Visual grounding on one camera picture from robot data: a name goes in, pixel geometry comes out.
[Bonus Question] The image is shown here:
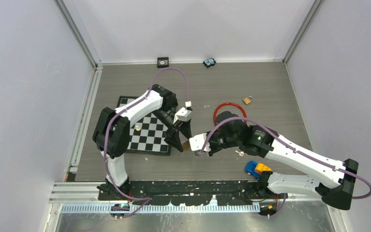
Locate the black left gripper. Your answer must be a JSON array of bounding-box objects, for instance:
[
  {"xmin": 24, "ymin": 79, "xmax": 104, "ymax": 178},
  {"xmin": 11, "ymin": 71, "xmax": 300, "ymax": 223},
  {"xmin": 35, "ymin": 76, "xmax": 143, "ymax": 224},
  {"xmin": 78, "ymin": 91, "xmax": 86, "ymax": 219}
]
[{"xmin": 152, "ymin": 108, "xmax": 191, "ymax": 152}]

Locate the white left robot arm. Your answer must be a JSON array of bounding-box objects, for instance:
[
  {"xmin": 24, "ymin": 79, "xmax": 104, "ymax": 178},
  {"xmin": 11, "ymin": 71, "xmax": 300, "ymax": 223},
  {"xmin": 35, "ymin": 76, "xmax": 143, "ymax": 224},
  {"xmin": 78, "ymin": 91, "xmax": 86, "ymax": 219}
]
[{"xmin": 92, "ymin": 84, "xmax": 192, "ymax": 200}]

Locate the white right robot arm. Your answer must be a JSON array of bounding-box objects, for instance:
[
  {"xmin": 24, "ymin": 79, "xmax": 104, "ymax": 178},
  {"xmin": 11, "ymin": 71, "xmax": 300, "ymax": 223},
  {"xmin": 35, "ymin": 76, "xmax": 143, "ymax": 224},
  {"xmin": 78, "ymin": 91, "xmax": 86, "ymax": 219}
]
[{"xmin": 189, "ymin": 112, "xmax": 358, "ymax": 210}]

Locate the silver key bunch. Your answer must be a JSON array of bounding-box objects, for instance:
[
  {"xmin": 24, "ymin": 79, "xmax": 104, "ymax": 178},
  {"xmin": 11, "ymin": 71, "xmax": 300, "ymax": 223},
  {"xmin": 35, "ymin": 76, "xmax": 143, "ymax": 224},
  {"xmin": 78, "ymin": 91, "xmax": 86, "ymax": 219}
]
[{"xmin": 235, "ymin": 150, "xmax": 245, "ymax": 157}]

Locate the black white chessboard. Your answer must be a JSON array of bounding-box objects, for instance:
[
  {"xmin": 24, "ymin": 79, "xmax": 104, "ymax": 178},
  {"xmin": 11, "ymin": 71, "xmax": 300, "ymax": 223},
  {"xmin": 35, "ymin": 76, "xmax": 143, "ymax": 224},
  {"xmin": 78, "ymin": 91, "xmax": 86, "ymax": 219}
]
[{"xmin": 126, "ymin": 113, "xmax": 171, "ymax": 156}]

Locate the blue yellow toy car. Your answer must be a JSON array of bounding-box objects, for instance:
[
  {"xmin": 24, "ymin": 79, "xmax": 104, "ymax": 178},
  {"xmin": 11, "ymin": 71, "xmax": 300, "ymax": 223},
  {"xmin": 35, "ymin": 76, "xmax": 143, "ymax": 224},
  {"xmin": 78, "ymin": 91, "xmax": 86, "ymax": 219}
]
[{"xmin": 244, "ymin": 160, "xmax": 272, "ymax": 178}]

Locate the small brass padlock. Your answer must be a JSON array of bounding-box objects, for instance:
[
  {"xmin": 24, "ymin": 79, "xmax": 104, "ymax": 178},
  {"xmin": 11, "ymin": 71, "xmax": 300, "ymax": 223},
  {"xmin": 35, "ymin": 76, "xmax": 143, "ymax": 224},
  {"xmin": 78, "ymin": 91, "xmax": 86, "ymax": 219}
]
[{"xmin": 242, "ymin": 96, "xmax": 253, "ymax": 105}]

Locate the small black square box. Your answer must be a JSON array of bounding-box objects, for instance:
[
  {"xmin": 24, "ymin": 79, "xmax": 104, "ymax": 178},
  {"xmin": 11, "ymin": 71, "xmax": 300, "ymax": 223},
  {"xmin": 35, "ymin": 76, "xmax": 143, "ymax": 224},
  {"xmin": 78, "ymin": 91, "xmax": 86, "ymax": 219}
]
[{"xmin": 157, "ymin": 57, "xmax": 169, "ymax": 68}]

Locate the blue owl eraser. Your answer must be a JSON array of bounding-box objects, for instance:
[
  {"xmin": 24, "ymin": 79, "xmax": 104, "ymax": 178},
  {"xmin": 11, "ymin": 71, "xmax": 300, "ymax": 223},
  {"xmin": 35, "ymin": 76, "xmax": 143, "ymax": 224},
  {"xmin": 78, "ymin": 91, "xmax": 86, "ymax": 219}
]
[{"xmin": 202, "ymin": 58, "xmax": 216, "ymax": 68}]

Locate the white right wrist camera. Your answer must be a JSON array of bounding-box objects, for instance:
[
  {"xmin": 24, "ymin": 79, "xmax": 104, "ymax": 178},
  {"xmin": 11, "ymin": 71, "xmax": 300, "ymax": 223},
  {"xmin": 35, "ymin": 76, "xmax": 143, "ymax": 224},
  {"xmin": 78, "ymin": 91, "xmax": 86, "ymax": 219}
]
[{"xmin": 188, "ymin": 133, "xmax": 211, "ymax": 152}]

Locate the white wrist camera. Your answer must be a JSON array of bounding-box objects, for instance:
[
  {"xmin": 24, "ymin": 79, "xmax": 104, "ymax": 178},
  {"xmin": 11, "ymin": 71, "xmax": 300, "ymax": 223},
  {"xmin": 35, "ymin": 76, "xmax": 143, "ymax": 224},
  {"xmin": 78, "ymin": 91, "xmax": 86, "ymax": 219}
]
[
  {"xmin": 188, "ymin": 133, "xmax": 211, "ymax": 152},
  {"xmin": 173, "ymin": 107, "xmax": 192, "ymax": 123}
]

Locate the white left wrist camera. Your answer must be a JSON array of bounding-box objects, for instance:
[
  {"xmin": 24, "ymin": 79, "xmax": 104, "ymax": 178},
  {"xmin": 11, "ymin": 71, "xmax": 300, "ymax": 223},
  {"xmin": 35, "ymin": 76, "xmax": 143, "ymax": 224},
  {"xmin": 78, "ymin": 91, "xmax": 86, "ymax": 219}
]
[{"xmin": 173, "ymin": 107, "xmax": 192, "ymax": 123}]

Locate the red cable lock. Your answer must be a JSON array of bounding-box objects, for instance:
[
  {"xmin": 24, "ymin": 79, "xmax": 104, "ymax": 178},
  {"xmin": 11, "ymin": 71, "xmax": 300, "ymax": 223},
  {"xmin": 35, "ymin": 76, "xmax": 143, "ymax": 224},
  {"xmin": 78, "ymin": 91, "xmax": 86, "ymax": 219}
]
[{"xmin": 213, "ymin": 102, "xmax": 247, "ymax": 126}]

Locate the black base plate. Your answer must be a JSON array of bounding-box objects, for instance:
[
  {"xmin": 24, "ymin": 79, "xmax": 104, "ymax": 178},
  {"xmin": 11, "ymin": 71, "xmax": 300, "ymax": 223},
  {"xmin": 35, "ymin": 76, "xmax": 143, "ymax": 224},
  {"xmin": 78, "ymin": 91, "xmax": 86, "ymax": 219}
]
[{"xmin": 97, "ymin": 180, "xmax": 287, "ymax": 206}]

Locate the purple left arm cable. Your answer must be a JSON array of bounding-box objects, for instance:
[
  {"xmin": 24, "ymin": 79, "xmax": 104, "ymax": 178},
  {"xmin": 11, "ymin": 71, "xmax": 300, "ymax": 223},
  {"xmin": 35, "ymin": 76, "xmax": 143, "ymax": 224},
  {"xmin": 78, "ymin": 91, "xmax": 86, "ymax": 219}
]
[{"xmin": 103, "ymin": 67, "xmax": 193, "ymax": 219}]

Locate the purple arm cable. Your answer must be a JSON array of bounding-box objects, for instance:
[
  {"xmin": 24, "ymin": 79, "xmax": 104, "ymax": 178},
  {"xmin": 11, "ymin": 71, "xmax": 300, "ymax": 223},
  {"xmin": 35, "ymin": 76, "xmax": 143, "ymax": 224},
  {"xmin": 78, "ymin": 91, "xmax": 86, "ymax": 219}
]
[
  {"xmin": 103, "ymin": 67, "xmax": 193, "ymax": 219},
  {"xmin": 200, "ymin": 116, "xmax": 371, "ymax": 219}
]

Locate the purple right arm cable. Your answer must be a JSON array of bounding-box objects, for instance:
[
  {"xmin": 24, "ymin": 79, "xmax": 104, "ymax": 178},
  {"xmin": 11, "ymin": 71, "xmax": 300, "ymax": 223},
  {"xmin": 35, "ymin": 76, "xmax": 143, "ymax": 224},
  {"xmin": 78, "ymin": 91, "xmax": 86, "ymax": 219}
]
[{"xmin": 200, "ymin": 116, "xmax": 371, "ymax": 219}]

